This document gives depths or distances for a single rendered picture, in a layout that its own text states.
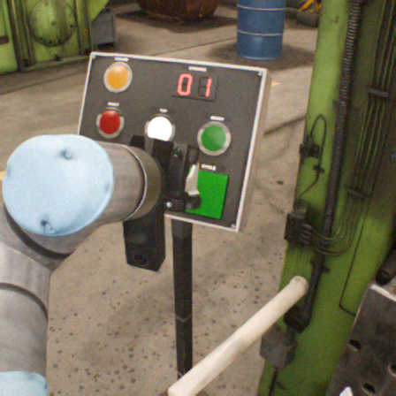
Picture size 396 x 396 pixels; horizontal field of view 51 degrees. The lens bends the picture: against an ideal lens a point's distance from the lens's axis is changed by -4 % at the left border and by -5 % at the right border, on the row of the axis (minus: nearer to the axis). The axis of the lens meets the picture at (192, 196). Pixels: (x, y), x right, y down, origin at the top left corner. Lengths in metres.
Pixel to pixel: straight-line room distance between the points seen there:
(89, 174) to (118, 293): 1.67
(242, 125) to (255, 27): 4.48
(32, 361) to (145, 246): 0.25
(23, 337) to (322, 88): 0.73
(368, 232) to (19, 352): 0.78
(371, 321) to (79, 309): 1.39
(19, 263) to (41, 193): 0.07
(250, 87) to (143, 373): 1.23
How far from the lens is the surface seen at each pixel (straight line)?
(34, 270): 0.36
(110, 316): 1.88
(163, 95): 0.77
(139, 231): 0.50
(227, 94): 0.74
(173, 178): 0.50
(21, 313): 0.32
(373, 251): 0.98
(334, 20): 0.85
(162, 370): 1.70
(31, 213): 0.32
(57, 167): 0.31
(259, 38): 5.22
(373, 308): 0.78
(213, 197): 0.72
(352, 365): 0.90
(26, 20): 5.11
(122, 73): 0.81
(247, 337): 0.98
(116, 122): 0.80
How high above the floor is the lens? 1.41
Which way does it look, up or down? 34 degrees down
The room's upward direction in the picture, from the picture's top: straight up
